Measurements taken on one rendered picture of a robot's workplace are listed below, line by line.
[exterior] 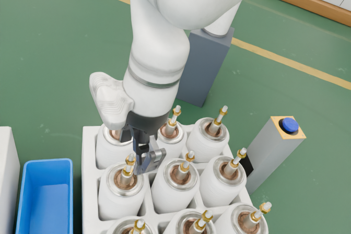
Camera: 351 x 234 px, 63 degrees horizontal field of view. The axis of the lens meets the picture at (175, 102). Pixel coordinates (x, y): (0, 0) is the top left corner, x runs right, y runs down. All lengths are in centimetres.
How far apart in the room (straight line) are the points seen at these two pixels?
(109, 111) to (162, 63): 9
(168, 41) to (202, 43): 65
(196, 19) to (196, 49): 72
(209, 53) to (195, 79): 12
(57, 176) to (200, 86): 57
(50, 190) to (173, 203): 37
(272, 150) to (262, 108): 54
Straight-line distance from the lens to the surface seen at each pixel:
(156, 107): 37
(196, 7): 27
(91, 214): 65
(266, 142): 79
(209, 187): 68
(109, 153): 66
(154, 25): 34
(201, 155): 75
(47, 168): 81
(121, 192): 59
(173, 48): 32
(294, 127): 76
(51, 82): 113
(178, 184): 62
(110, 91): 38
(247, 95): 132
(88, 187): 67
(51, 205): 85
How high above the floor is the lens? 78
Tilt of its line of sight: 44 degrees down
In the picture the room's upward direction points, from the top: 20 degrees clockwise
